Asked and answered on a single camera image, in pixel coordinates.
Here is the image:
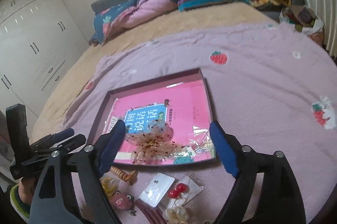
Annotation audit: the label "blue pink strawberry quilt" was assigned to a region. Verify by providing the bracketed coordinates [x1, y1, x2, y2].
[89, 0, 179, 46]

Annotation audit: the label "white earring card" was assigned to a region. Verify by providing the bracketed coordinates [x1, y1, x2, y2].
[139, 173, 175, 207]

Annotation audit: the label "green striped left sleeve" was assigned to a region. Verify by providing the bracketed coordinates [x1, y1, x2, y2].
[10, 184, 30, 223]

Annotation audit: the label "maroon large hair clip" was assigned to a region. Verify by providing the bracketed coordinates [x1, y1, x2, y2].
[135, 199, 168, 224]

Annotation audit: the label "bagged yellow hoop earrings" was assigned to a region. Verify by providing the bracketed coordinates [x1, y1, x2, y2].
[100, 176, 119, 198]

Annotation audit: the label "pink book in box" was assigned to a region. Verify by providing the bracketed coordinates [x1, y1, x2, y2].
[97, 77, 216, 166]

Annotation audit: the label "lilac strawberry print blanket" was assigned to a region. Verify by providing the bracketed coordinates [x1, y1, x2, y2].
[64, 24, 336, 221]

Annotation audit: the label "pink fuzzy hair clip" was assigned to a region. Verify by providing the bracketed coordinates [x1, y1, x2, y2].
[109, 190, 136, 216]

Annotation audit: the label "pearl cream hair clip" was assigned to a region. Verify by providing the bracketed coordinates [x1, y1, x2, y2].
[163, 206, 190, 224]

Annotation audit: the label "peach spiral hair tie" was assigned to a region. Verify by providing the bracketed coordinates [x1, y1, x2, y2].
[109, 165, 139, 186]

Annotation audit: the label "red cherry earrings card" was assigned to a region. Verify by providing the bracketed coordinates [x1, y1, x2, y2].
[158, 176, 203, 209]

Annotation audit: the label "floral bag of clothes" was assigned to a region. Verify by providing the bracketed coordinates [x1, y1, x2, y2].
[279, 5, 325, 47]

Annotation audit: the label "beige fuzzy bed sheet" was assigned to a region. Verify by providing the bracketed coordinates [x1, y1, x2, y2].
[30, 2, 277, 143]

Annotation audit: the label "person's left hand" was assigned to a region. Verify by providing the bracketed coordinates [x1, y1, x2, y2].
[18, 177, 35, 206]

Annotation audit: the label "white wardrobe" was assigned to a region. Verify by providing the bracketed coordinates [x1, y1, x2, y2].
[1, 0, 88, 116]

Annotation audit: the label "shallow dark cardboard box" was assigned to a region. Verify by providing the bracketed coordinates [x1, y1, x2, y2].
[87, 69, 216, 166]

